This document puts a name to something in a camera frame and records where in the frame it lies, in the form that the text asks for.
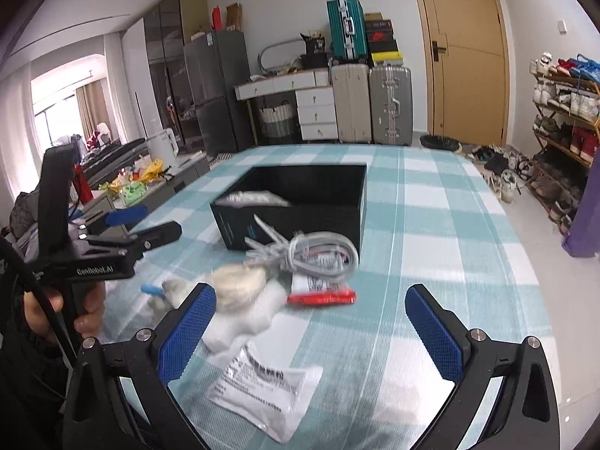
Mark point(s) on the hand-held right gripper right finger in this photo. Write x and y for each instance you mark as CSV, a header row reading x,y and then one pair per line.
x,y
433,333

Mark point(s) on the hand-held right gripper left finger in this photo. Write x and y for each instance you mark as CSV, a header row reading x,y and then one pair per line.
x,y
187,333

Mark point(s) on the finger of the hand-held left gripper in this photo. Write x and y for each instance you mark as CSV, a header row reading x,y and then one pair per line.
x,y
159,236
126,215

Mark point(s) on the small blue clip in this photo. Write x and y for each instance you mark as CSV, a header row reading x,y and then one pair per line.
x,y
151,289

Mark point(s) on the white sock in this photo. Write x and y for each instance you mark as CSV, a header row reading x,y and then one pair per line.
x,y
255,321

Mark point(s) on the white printed plastic packet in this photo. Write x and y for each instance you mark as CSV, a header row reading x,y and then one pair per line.
x,y
267,393

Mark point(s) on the red and white packet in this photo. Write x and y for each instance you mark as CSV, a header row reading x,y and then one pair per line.
x,y
323,296

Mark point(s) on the black cardboard box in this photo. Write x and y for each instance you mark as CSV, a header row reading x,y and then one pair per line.
x,y
304,225

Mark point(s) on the person's left forearm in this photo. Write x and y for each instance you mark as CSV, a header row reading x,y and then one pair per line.
x,y
23,393

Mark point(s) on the person's left hand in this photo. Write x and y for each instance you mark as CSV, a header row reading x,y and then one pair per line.
x,y
91,311

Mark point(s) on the dark jacket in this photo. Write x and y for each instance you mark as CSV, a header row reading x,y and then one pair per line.
x,y
23,215

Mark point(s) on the yellow plastic bag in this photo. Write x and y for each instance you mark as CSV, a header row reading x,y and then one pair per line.
x,y
152,169

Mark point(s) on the black sofa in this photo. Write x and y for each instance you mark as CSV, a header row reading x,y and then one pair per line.
x,y
117,154

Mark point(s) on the hanging clothes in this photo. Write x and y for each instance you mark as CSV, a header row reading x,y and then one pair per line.
x,y
96,136

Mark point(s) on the grey low cabinet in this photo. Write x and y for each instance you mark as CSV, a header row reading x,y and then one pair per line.
x,y
187,168

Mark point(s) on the white electric kettle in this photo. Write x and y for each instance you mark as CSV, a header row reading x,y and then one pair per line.
x,y
161,150

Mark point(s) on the teal checked tablecloth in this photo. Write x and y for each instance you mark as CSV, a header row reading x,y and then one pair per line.
x,y
422,243

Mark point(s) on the brown curtain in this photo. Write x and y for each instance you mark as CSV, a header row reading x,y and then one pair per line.
x,y
89,108

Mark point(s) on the white curtain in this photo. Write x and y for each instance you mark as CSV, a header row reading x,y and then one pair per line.
x,y
113,84

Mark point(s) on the white wardrobe panel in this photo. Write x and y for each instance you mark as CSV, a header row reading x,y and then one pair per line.
x,y
136,79

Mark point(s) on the grey refrigerator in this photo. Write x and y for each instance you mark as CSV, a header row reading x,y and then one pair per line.
x,y
220,93

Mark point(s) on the woven laundry basket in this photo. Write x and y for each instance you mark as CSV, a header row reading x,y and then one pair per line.
x,y
277,124

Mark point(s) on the dark glass wardrobe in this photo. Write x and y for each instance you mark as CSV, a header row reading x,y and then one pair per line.
x,y
168,56

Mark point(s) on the pile of loose shoes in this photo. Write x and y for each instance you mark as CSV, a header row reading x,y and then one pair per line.
x,y
501,168

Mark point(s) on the purple cloth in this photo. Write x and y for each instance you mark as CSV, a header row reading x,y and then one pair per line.
x,y
583,215

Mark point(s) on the black trash bin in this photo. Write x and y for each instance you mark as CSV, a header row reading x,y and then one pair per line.
x,y
438,142

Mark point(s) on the white desk with drawers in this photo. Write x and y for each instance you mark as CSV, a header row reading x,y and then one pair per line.
x,y
316,108

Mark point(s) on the open cardboard box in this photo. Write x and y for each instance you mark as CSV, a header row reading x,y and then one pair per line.
x,y
234,18

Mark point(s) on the silver suitcase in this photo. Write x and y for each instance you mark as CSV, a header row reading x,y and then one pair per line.
x,y
390,105

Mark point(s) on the beige suitcase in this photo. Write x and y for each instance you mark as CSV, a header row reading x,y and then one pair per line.
x,y
350,103

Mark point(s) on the black bag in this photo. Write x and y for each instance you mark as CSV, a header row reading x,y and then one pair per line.
x,y
313,51

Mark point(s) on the rows of shelved shoes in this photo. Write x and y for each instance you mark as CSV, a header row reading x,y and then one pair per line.
x,y
567,98

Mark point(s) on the yellow and white shoe box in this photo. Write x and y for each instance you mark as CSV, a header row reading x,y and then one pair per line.
x,y
386,60

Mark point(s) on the wooden door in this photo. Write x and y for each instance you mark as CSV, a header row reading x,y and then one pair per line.
x,y
468,56

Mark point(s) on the teal suitcase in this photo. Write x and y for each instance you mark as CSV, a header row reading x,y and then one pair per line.
x,y
344,28

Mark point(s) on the plain black shoe box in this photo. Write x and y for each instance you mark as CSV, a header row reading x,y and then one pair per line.
x,y
383,47

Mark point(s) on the black and red shoe box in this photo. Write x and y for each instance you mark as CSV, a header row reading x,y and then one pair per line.
x,y
379,30

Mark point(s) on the brown shoe box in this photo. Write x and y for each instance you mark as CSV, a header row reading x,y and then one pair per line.
x,y
377,17

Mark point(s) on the oval metal frame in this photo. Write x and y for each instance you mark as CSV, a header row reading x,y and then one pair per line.
x,y
274,47

